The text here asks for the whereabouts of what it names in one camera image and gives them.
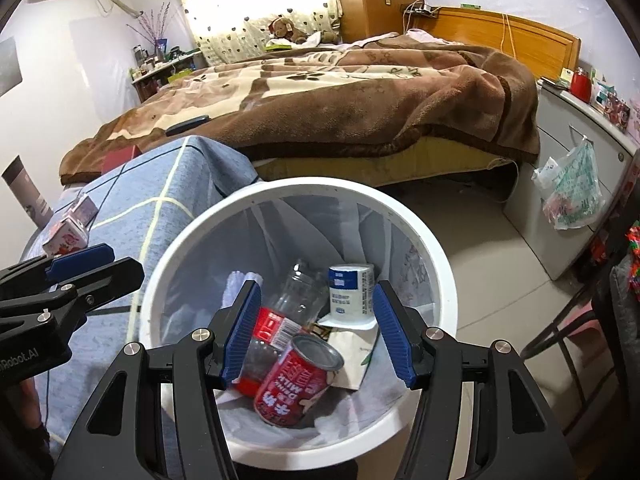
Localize vase with purple branches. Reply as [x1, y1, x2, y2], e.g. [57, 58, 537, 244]
[127, 2, 173, 58]

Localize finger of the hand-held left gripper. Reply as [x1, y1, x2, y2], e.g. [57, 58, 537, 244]
[0, 256, 146, 329]
[0, 242, 116, 304]

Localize black chair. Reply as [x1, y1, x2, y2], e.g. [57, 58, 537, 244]
[522, 255, 640, 480]

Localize grey thermos flask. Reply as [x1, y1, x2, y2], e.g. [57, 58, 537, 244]
[1, 156, 54, 229]

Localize colourful woven cloth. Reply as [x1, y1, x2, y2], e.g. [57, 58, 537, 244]
[624, 227, 640, 303]

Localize grey bedside cabinet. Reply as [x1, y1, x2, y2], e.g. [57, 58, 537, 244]
[502, 79, 640, 281]

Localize dotted window curtain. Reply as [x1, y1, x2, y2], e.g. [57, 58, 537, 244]
[170, 0, 345, 67]

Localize brown teddy bear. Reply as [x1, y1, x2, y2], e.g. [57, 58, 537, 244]
[267, 16, 308, 45]

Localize wooden bed headboard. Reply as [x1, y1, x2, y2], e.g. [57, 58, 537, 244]
[400, 6, 582, 81]

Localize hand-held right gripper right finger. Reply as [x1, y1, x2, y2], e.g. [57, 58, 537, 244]
[372, 280, 571, 480]

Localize black remote control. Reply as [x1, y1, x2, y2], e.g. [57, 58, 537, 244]
[166, 115, 211, 137]

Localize printed plastic bag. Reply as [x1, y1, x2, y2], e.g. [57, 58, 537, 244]
[531, 139, 607, 231]

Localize cluttered side desk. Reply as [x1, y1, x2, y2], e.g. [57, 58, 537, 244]
[130, 50, 206, 103]

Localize pile of colourful packets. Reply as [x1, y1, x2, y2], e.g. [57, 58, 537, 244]
[590, 67, 640, 133]

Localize brown patterned blanket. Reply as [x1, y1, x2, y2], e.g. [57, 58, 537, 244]
[59, 40, 542, 186]

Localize clear bottle with red label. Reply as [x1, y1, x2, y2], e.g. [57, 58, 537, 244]
[235, 258, 331, 398]

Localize red jar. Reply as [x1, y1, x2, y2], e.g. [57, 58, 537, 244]
[570, 66, 593, 102]

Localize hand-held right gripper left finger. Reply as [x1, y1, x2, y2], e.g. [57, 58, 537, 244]
[59, 280, 263, 480]

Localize red milk can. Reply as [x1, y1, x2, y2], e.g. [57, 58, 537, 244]
[253, 334, 346, 428]

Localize pink drink carton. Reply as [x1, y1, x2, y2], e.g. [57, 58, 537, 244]
[42, 212, 90, 257]

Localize white blue-label milk cup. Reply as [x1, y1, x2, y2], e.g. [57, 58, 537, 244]
[320, 262, 381, 332]

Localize blue checked tablecloth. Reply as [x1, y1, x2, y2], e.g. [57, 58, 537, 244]
[20, 135, 263, 441]

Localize red notebook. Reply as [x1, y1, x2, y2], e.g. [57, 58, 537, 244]
[101, 146, 142, 175]

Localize square wall mirror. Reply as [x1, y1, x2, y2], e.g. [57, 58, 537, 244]
[0, 36, 23, 97]

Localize wooden wardrobe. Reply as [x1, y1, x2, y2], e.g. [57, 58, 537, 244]
[331, 0, 427, 45]

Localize white trash bin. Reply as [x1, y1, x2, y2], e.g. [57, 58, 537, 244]
[137, 176, 460, 466]

